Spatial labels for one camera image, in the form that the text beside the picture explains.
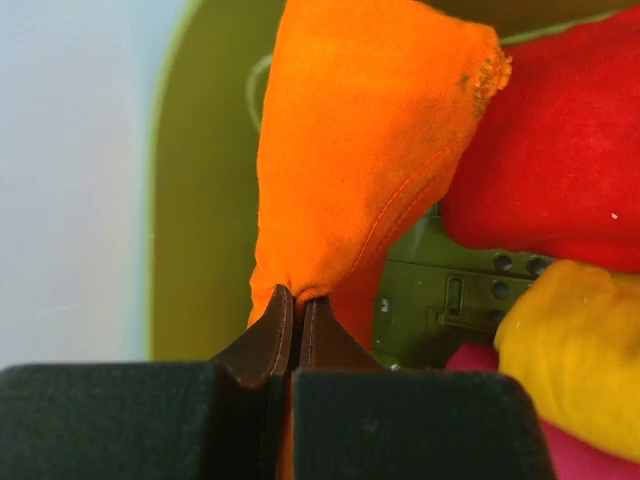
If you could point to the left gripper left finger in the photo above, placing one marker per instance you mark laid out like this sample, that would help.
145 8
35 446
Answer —
213 419

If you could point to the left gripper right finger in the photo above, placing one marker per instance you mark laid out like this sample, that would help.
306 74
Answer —
355 419

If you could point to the orange t shirt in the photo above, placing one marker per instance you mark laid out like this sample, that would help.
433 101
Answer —
368 109

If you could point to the olive green plastic bin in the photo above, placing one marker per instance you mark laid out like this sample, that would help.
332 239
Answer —
435 295

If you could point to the pink rolled t shirt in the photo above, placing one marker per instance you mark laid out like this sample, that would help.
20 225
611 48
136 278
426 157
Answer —
572 458

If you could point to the yellow rolled t shirt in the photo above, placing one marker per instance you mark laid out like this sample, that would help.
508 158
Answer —
572 341

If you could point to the red rolled t shirt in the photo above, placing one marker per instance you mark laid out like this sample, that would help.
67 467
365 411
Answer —
553 168

